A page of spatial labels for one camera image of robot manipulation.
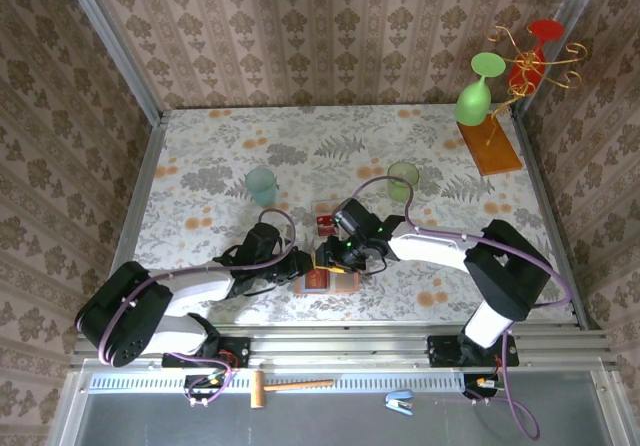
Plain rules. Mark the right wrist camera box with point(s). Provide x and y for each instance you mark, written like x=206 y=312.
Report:
x=350 y=216

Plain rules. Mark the green plastic cup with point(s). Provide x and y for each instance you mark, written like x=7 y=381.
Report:
x=400 y=183

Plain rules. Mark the clear plastic box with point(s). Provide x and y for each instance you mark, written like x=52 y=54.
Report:
x=320 y=206

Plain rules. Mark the floral print tablecloth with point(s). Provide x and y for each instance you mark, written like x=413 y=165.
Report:
x=300 y=131

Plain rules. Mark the grey metal shelf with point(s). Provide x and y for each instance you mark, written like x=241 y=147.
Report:
x=325 y=426

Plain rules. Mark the red plastic wine glass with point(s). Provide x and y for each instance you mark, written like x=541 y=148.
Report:
x=546 y=30

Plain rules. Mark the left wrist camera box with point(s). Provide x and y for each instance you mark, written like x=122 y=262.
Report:
x=262 y=238

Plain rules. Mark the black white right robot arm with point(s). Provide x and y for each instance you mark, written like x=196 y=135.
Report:
x=505 y=271

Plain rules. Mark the teal plastic cup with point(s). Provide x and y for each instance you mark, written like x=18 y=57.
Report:
x=262 y=191

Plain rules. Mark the red VIP card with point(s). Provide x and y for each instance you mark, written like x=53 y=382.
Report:
x=325 y=225
x=316 y=280

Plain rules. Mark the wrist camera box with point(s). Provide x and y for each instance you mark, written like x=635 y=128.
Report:
x=350 y=216
x=262 y=238

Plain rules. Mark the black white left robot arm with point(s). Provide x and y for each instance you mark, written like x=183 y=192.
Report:
x=125 y=316

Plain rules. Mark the wooden mallet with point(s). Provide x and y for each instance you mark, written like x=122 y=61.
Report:
x=258 y=390

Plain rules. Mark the aluminium extrusion frame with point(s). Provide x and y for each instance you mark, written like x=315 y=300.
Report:
x=340 y=346

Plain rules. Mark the blue stapler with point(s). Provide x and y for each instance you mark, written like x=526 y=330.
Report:
x=400 y=397

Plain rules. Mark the black power connector block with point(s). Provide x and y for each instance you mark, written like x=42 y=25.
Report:
x=477 y=386
x=200 y=388

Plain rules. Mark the green plastic wine glass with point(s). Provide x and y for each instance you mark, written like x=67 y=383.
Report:
x=470 y=103

